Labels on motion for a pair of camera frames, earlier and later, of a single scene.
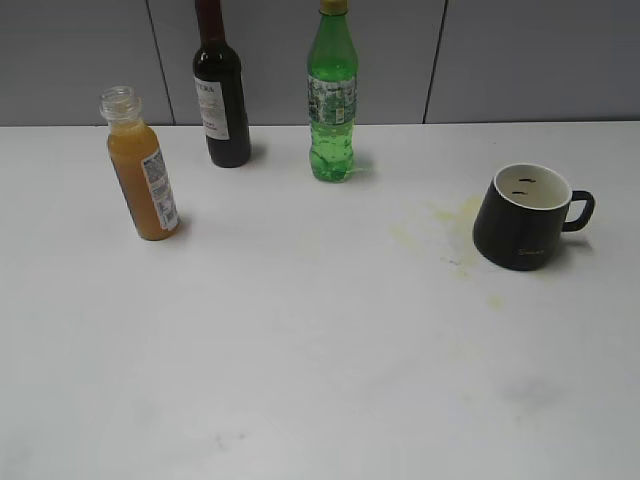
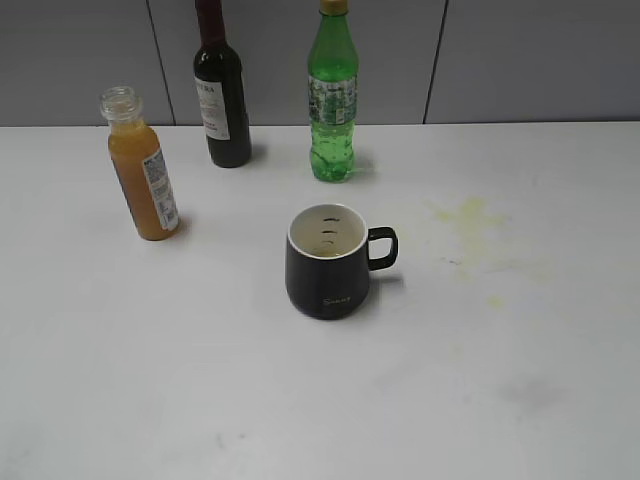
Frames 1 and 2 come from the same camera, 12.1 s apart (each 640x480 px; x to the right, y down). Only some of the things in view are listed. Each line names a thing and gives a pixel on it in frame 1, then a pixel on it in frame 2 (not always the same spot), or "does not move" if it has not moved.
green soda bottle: [332, 86] does not move
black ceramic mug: [525, 213] → [327, 260]
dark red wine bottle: [220, 90] does not move
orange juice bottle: [140, 165] does not move
